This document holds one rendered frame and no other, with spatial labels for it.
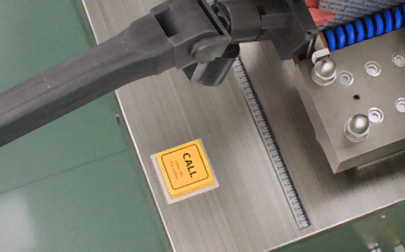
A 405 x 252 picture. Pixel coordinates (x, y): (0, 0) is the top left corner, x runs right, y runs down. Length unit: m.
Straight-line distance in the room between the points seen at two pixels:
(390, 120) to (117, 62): 0.42
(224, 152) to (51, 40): 1.16
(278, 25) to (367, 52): 0.18
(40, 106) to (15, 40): 1.40
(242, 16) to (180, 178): 0.31
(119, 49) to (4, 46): 1.40
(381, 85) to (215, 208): 0.31
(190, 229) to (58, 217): 0.99
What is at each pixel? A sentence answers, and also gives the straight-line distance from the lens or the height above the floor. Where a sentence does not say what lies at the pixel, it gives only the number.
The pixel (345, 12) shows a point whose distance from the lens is 1.39.
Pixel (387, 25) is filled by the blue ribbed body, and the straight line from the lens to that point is 1.42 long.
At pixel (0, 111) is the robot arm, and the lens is 1.16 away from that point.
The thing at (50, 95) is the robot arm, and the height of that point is 1.22.
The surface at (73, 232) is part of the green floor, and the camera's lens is 2.37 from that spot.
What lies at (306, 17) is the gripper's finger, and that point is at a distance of 1.29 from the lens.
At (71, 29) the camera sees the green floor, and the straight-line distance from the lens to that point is 2.55.
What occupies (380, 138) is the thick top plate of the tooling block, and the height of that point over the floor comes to 1.03.
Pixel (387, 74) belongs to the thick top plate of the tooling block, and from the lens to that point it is 1.39.
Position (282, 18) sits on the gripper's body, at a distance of 1.28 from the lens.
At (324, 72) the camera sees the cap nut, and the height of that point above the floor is 1.07.
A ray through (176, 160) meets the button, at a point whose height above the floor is 0.92.
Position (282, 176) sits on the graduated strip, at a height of 0.90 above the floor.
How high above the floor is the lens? 2.29
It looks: 68 degrees down
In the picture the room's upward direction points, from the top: 4 degrees clockwise
